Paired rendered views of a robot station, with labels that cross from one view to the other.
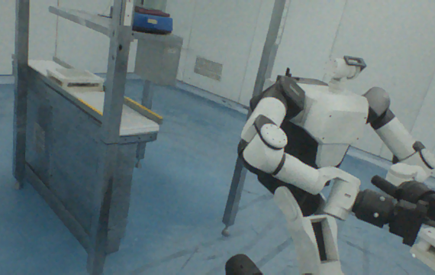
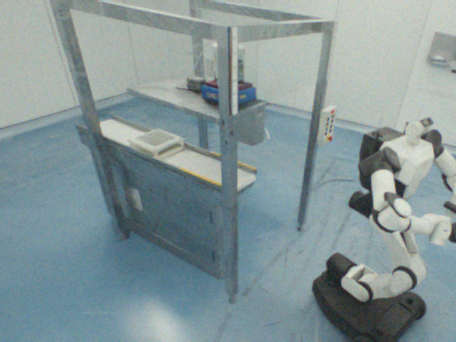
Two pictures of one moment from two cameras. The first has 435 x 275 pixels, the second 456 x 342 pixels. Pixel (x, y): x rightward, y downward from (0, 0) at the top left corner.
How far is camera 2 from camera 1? 0.64 m
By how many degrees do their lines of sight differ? 23
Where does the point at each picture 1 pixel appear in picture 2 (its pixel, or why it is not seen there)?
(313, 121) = (404, 174)
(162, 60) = (253, 126)
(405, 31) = (391, 19)
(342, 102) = (421, 155)
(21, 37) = (90, 113)
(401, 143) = (449, 167)
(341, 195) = (441, 231)
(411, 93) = (400, 73)
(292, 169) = (416, 226)
